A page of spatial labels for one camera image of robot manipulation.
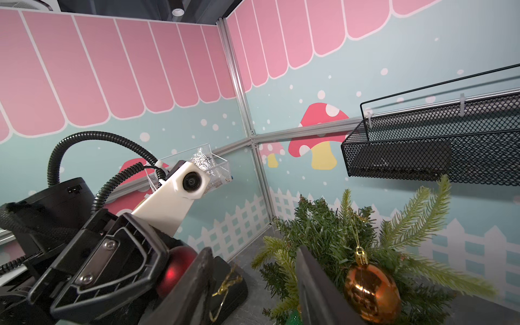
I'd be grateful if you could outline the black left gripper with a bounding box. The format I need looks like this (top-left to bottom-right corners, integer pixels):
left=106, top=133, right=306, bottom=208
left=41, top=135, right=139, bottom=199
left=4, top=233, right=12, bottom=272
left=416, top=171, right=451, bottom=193
left=27, top=209, right=168, bottom=324

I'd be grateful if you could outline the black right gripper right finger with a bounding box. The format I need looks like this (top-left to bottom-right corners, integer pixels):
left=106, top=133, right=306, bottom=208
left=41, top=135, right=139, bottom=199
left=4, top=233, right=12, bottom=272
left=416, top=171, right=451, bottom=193
left=295, top=246, right=365, bottom=325

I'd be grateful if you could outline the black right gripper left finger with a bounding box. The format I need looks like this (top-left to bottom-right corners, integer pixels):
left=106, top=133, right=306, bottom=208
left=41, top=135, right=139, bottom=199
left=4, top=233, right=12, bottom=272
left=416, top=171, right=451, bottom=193
left=139, top=247, right=215, bottom=324

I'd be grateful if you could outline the green glitter ball ornament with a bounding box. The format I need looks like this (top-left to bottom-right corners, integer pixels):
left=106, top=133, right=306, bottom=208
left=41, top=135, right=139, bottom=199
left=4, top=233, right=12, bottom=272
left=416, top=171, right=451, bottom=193
left=285, top=310, right=303, bottom=325

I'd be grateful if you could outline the small red ball ornament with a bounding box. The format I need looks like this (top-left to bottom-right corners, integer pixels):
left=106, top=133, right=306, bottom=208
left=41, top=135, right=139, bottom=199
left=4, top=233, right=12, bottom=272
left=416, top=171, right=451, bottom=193
left=156, top=246, right=197, bottom=299

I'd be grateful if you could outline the small green christmas tree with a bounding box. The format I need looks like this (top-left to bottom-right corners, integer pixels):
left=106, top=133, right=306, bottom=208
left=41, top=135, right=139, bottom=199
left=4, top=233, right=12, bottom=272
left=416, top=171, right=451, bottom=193
left=252, top=176, right=496, bottom=324

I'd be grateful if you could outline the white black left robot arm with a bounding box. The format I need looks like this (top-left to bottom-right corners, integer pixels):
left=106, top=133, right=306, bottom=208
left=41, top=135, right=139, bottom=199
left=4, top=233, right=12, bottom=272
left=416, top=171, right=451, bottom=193
left=1, top=178, right=167, bottom=324

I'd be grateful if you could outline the black box in basket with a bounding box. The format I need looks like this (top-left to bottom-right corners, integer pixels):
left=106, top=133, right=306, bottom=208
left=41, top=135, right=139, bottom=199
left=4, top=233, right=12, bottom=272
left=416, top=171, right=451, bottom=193
left=345, top=141, right=452, bottom=181

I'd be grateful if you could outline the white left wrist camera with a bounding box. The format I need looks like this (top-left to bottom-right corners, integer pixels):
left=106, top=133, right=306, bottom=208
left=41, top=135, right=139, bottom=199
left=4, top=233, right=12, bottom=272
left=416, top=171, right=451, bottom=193
left=131, top=162, right=204, bottom=237

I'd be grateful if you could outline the black corrugated left cable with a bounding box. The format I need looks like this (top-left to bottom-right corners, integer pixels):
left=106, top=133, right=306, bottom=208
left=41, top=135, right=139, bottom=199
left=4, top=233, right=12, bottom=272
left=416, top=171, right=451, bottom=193
left=46, top=131, right=167, bottom=216

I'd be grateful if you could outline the black wire mesh basket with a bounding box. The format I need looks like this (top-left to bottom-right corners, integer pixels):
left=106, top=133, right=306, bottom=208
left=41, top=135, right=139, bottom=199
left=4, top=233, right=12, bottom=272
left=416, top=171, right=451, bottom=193
left=341, top=88, right=519, bottom=186

